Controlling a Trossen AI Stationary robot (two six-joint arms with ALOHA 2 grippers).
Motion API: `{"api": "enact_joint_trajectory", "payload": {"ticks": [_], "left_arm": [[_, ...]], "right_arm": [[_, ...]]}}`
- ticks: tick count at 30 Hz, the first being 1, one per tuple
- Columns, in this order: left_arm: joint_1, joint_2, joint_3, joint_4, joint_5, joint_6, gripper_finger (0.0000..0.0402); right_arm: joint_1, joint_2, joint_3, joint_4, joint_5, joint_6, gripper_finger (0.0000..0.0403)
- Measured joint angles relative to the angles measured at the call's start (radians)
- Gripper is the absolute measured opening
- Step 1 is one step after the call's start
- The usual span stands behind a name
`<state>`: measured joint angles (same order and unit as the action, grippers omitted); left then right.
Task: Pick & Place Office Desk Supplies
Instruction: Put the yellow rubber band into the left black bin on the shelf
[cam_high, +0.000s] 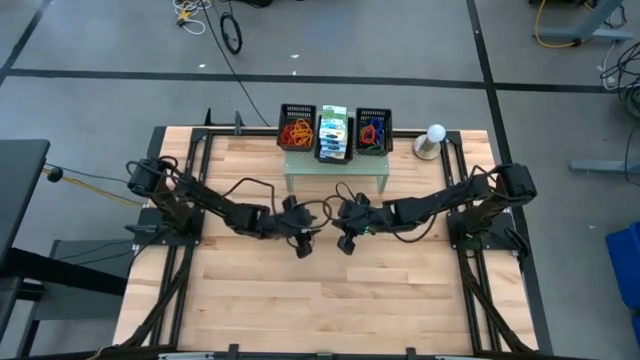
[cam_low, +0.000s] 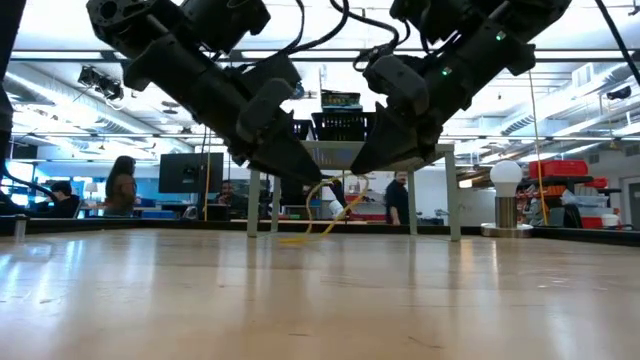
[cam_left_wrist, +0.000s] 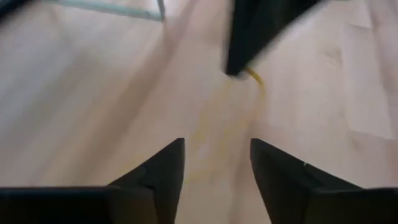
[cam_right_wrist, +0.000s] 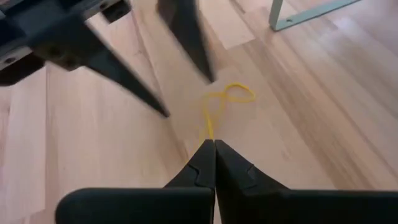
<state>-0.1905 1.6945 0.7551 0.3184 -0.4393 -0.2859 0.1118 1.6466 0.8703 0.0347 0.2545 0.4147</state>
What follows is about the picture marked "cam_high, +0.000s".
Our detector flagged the grey floor bar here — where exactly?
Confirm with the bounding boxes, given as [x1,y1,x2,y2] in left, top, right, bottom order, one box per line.
[569,158,640,175]

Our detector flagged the black cable bundle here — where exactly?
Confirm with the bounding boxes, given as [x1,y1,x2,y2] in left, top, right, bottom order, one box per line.
[599,39,640,121]

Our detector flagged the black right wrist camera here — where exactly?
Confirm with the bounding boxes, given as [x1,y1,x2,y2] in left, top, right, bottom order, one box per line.
[336,233,358,257]

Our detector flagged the white bulb table lamp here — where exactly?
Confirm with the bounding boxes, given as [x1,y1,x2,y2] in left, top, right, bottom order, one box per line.
[412,123,448,161]

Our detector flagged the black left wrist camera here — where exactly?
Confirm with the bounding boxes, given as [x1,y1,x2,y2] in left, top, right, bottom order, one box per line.
[293,231,315,260]

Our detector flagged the white and yellow cables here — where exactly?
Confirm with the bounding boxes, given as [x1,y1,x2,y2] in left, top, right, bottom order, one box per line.
[171,0,212,36]

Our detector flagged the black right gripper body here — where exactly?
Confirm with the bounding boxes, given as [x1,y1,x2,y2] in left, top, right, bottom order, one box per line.
[342,192,387,237]

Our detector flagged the yellow floor cable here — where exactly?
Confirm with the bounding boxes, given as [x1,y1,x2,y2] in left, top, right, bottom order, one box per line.
[534,0,581,50]

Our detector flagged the black looped floor cable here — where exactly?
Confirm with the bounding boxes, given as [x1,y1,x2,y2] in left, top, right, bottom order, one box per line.
[219,11,244,56]

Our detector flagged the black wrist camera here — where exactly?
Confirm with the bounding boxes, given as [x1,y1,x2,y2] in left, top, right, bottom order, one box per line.
[293,231,315,260]
[336,233,358,257]

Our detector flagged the black slotted plastic basket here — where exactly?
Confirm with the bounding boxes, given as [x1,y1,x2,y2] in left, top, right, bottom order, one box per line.
[313,113,355,166]
[355,106,395,157]
[277,103,318,153]

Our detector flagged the yellow cord with black knob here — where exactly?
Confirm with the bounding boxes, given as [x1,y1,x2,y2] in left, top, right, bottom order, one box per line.
[42,167,144,207]

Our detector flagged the yellow rubber band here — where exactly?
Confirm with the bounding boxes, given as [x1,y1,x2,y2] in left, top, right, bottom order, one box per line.
[293,118,314,141]

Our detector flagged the dark desk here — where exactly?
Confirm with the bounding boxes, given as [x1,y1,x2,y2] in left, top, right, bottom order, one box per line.
[0,139,52,261]

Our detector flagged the grey desk leg base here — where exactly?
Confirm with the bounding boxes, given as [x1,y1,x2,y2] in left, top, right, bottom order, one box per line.
[536,0,634,47]

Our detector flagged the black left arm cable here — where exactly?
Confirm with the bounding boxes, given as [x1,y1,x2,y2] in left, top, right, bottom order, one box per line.
[221,176,334,232]

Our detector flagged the long black floor cable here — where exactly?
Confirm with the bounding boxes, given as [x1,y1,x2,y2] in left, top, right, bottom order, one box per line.
[199,0,272,128]

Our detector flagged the green perforated metal shelf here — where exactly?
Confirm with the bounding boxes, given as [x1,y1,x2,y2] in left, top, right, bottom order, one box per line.
[283,148,391,195]

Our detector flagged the orange rubber band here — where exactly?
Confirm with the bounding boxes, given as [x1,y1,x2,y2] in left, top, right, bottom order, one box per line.
[291,122,315,148]

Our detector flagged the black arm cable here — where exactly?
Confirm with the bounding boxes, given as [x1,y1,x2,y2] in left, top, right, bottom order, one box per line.
[221,176,334,232]
[333,180,441,245]

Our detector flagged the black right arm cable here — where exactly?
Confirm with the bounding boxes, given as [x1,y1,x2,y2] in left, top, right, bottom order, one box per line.
[333,180,441,245]

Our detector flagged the blue plastic bin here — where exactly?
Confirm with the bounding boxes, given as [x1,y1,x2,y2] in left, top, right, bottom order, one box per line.
[605,221,640,311]

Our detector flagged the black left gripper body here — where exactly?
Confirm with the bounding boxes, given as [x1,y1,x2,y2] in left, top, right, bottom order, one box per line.
[269,194,315,236]

